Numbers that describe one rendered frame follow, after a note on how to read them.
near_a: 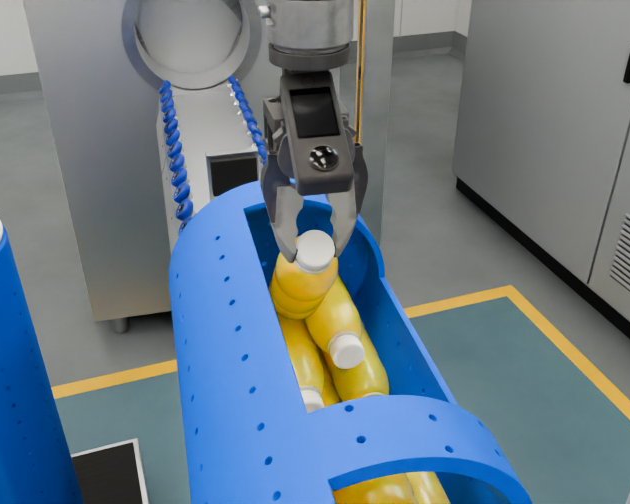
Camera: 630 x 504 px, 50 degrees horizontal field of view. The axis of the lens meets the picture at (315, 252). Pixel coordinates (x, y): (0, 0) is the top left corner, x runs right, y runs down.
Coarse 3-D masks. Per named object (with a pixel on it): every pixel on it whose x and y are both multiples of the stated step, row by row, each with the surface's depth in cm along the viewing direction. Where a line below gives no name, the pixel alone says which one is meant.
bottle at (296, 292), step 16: (288, 272) 70; (304, 272) 69; (320, 272) 68; (336, 272) 71; (272, 288) 78; (288, 288) 72; (304, 288) 70; (320, 288) 71; (288, 304) 76; (304, 304) 75
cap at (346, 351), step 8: (344, 336) 80; (352, 336) 80; (336, 344) 79; (344, 344) 78; (352, 344) 78; (360, 344) 79; (336, 352) 79; (344, 352) 79; (352, 352) 79; (360, 352) 79; (336, 360) 79; (344, 360) 80; (352, 360) 80; (360, 360) 80; (344, 368) 80
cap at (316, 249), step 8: (312, 232) 67; (320, 232) 68; (304, 240) 67; (312, 240) 67; (320, 240) 67; (328, 240) 67; (304, 248) 67; (312, 248) 67; (320, 248) 67; (328, 248) 67; (296, 256) 67; (304, 256) 66; (312, 256) 67; (320, 256) 67; (328, 256) 67; (304, 264) 67; (312, 264) 66; (320, 264) 66
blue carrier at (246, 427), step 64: (256, 192) 83; (192, 256) 80; (256, 256) 72; (192, 320) 72; (256, 320) 64; (384, 320) 90; (192, 384) 66; (256, 384) 58; (192, 448) 62; (256, 448) 53; (320, 448) 50; (384, 448) 49; (448, 448) 51
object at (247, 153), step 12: (216, 156) 129; (228, 156) 129; (240, 156) 129; (252, 156) 129; (216, 168) 128; (228, 168) 129; (240, 168) 129; (252, 168) 130; (216, 180) 130; (228, 180) 130; (240, 180) 131; (252, 180) 131; (216, 192) 131
